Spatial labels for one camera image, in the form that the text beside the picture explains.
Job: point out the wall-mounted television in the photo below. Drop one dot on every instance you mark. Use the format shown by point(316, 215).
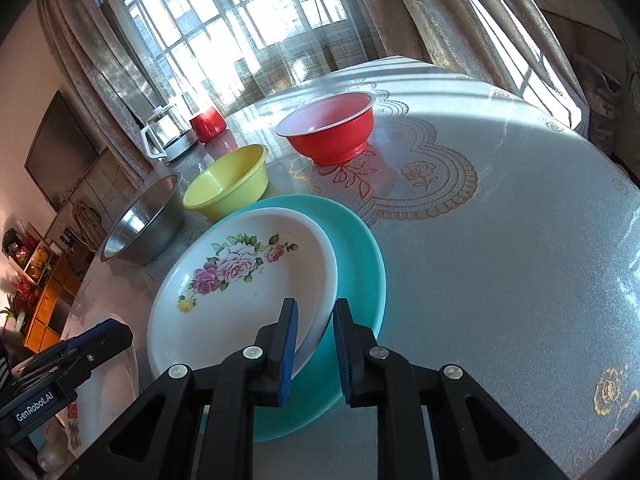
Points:
point(60, 155)

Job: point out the red mug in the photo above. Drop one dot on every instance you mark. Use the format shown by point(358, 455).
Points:
point(207, 127)

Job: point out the teal rimmed decorated bowl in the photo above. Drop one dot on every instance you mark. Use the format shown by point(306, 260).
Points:
point(357, 260)

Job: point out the beige patterned curtain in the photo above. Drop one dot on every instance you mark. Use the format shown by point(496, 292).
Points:
point(95, 60)
point(440, 20)

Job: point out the white rose-print plate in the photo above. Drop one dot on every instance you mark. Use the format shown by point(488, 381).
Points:
point(240, 290)

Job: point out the display shelf with ornaments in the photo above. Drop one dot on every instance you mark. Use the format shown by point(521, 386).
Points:
point(25, 255)

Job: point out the lace-pattern tablecloth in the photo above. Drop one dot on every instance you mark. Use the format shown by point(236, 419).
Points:
point(475, 260)

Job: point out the yellow plastic bowl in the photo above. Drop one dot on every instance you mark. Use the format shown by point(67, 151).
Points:
point(225, 177)

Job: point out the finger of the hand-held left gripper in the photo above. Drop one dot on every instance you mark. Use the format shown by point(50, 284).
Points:
point(95, 337)

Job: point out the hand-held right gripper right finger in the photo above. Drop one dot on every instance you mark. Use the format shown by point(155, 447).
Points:
point(342, 355)

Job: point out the stainless steel bowl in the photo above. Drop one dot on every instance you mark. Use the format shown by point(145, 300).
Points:
point(145, 230)

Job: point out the red bowl with white inside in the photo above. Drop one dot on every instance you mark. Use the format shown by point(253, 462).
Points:
point(340, 140)

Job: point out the white sheer curtain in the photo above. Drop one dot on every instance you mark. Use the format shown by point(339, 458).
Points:
point(360, 35)

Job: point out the orange wooden cabinet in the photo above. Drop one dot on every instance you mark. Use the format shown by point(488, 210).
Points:
point(50, 305)

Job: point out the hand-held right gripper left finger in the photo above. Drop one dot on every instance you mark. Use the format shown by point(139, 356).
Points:
point(289, 350)

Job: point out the white plate with red character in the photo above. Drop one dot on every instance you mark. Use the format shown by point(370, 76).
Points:
point(112, 395)

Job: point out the window with grid frame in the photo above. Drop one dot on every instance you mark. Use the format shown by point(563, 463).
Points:
point(225, 35)

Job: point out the potted plant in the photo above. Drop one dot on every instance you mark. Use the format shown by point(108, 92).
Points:
point(12, 315)

